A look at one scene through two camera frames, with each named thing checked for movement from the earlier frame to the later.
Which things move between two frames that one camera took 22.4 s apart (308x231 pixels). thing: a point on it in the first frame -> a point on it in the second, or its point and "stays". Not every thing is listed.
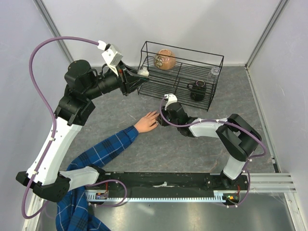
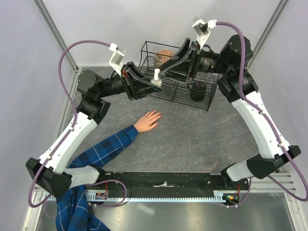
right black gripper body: (167, 117) -> (195, 59)
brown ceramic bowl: (165, 60) stays
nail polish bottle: (144, 71) -> (159, 83)
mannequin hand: (147, 123) stays
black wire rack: (190, 76) stays
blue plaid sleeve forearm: (75, 212) stays
